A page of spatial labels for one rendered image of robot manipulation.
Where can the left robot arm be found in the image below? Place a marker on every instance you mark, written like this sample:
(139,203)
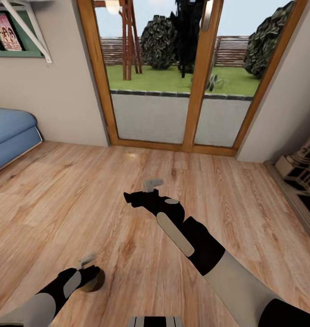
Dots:
(40,310)

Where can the wood fireplace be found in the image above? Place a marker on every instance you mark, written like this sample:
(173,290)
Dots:
(291,174)

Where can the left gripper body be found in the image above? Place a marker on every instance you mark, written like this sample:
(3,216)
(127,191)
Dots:
(89,274)

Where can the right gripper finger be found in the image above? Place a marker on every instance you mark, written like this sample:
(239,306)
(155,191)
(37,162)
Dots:
(127,197)

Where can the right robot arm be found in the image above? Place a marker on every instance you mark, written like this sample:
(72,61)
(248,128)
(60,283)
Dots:
(249,301)

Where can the pillar candle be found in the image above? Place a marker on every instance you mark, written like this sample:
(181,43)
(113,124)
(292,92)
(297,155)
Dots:
(95,284)

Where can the shelf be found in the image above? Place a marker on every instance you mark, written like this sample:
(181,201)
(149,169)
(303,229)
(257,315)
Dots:
(27,29)

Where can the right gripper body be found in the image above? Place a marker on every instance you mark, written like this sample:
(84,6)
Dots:
(141,198)

